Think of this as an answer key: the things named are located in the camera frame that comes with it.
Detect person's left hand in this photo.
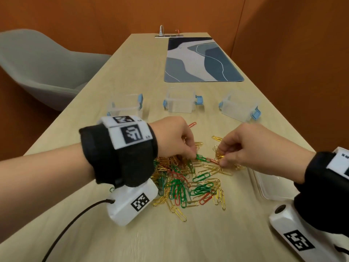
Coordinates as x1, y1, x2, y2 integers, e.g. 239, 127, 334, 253
148, 116, 198, 161

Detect person's right hand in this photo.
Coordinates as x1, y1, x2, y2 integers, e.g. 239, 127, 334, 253
217, 122, 316, 184

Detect transparent box with blue latches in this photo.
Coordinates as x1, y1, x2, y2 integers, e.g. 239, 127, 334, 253
218, 91, 262, 123
163, 87, 204, 114
107, 93, 144, 118

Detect pile of colored paper clips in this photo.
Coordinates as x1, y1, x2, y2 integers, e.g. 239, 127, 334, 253
148, 121, 246, 223

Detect person's left forearm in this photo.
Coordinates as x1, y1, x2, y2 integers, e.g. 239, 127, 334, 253
0, 143, 96, 243

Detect clear plastic lid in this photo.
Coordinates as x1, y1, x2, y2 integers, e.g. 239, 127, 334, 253
249, 169, 299, 201

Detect white left marker band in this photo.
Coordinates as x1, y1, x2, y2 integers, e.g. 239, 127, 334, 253
98, 115, 153, 150

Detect white marker band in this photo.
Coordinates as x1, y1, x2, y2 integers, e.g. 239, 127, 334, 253
326, 146, 349, 179
98, 115, 153, 150

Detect white right marker band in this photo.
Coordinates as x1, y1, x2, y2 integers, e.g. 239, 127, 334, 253
326, 146, 349, 179

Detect blue patterned desk mat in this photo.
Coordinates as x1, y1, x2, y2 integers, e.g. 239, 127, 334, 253
163, 37, 245, 83

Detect grey shell chair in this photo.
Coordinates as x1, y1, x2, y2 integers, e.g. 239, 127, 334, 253
0, 29, 112, 112

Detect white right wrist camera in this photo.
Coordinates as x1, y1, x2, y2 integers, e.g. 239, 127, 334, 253
268, 202, 349, 262

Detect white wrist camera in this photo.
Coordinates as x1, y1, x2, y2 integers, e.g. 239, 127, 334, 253
106, 178, 159, 227
268, 202, 349, 262

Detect black right wrist strap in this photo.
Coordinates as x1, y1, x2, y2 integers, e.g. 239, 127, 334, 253
293, 151, 349, 238

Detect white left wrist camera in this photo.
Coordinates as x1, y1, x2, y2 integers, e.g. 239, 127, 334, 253
106, 178, 159, 227

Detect black camera cable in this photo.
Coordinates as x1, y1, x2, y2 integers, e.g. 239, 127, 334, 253
41, 198, 115, 262

